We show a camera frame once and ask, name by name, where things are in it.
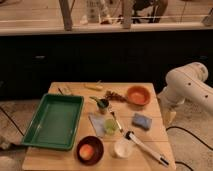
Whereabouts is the blue sponge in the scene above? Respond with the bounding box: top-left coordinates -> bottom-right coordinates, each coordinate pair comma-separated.
132,113 -> 152,130

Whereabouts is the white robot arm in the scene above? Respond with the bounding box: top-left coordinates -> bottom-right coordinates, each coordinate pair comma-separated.
157,62 -> 213,126

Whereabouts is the green plastic tray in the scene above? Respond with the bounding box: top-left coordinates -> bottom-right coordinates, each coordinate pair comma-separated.
21,94 -> 84,150

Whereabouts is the orange bowl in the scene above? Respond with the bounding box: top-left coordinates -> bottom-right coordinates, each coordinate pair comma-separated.
126,86 -> 151,106

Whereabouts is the white cup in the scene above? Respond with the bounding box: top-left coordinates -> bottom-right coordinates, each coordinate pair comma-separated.
114,138 -> 133,158

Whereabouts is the metal spoon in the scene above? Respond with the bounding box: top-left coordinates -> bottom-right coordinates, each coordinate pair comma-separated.
108,107 -> 124,133

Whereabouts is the brown dried cluster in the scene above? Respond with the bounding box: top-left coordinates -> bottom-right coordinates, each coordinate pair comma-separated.
104,91 -> 126,102

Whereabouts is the green toy pot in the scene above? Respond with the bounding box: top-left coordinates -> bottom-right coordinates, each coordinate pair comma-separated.
91,96 -> 109,114

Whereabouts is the grey cloth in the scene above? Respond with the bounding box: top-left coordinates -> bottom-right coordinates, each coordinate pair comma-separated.
89,114 -> 105,138

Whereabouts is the dark red bowl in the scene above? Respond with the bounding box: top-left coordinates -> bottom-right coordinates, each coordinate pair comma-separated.
76,136 -> 104,165

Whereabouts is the orange fruit in bowl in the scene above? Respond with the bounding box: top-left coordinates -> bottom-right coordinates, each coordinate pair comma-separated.
79,144 -> 94,160

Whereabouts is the black floor cable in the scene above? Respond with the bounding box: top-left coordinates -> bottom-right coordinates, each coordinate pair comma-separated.
165,125 -> 213,171

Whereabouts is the white handled brush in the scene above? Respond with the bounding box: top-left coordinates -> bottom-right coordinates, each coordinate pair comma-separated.
125,131 -> 169,167

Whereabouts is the black cable left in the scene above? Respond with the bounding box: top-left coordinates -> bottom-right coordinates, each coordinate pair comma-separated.
0,105 -> 25,137

